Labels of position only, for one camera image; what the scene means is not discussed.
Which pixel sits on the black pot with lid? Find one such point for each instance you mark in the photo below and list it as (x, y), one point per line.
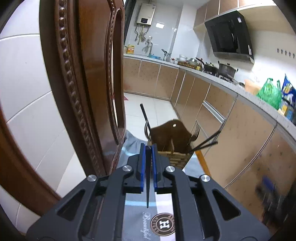
(208, 68)

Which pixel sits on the white gas water heater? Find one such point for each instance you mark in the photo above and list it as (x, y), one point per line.
(146, 14)

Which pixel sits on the metal fork in holder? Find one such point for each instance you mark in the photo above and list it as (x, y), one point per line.
(196, 133)

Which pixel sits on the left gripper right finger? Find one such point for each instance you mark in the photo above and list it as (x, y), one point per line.
(203, 210)

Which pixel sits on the speckled kitchen countertop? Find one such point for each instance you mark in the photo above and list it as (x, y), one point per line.
(283, 125)

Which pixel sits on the steel cooking pot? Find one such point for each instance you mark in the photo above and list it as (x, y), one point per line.
(226, 70)

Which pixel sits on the tan lower kitchen cabinets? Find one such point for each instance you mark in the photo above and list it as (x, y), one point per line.
(249, 146)

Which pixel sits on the green plastic bag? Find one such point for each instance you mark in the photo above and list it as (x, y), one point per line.
(271, 93)

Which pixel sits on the blue snack bag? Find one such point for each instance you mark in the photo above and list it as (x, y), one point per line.
(288, 92)

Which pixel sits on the black range hood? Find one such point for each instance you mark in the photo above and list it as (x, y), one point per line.
(230, 38)

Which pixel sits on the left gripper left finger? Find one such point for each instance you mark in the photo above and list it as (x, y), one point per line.
(94, 209)

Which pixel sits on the brown wooden utensil holder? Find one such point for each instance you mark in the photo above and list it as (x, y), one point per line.
(173, 141)

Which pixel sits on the black chopstick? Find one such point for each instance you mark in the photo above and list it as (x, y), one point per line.
(145, 116)
(206, 143)
(148, 158)

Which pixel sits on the metal spoon in holder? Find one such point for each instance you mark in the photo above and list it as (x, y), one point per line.
(147, 131)

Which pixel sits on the black chopstick in holder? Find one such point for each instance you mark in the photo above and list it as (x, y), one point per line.
(206, 143)
(145, 116)

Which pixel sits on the yellow box on counter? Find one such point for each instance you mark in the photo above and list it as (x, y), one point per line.
(130, 49)

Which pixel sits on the carved wooden chair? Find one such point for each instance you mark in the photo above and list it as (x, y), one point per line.
(61, 92)

